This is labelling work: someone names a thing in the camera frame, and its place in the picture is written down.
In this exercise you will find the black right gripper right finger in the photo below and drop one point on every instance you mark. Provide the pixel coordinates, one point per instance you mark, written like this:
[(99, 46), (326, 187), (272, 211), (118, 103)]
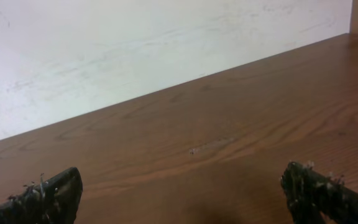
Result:
[(311, 196)]

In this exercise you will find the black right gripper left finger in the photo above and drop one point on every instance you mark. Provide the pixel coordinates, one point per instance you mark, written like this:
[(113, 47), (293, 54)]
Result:
[(55, 200)]

